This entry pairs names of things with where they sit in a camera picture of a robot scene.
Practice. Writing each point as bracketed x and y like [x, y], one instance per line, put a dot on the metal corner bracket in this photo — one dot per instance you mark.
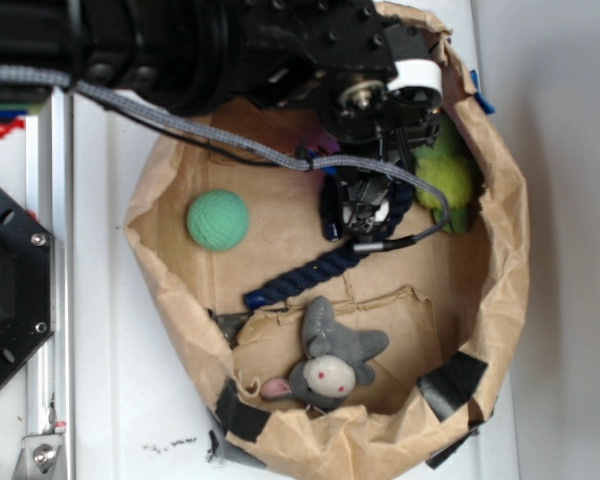
[42, 457]

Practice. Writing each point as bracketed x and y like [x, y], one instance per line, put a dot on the black tape patch bottom-left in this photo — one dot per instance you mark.
[232, 415]

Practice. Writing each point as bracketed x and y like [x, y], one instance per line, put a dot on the green plush frog toy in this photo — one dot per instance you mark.
[449, 166]

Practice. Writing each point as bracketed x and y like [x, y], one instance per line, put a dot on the aluminium frame rail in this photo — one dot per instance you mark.
[49, 194]

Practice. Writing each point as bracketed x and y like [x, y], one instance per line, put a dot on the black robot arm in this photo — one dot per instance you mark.
[366, 74]

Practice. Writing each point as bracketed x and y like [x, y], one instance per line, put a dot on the green knitted ball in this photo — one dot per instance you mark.
[218, 220]

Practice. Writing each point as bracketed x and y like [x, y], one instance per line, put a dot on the blue tape strip right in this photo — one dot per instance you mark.
[487, 107]

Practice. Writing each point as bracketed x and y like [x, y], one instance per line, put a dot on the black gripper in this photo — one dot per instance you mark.
[387, 121]

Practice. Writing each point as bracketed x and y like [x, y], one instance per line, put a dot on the black tape patch right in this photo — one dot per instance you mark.
[447, 388]

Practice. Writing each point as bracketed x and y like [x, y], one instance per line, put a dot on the brown paper bag container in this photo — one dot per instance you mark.
[446, 294]

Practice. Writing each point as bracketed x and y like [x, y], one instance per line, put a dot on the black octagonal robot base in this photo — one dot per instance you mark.
[26, 255]

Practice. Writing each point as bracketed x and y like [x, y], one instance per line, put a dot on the grey plush donkey toy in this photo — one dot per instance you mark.
[336, 361]

